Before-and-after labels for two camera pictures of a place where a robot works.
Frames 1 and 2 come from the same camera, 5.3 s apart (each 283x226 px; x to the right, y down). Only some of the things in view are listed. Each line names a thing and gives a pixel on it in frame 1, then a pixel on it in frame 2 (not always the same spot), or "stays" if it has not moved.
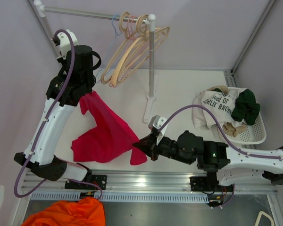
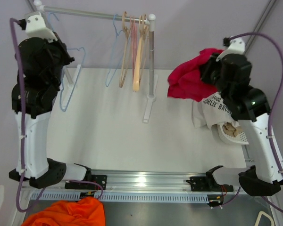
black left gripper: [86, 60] → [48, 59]
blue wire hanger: [116, 34] → [117, 35]
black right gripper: [144, 145] → [205, 68]
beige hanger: [139, 45] → [136, 76]
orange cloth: [86, 211] stays
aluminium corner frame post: [230, 76] stays
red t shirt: [112, 137] → [186, 80]
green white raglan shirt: [231, 108] stays
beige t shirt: [234, 130] stays
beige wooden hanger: [127, 39] → [125, 57]
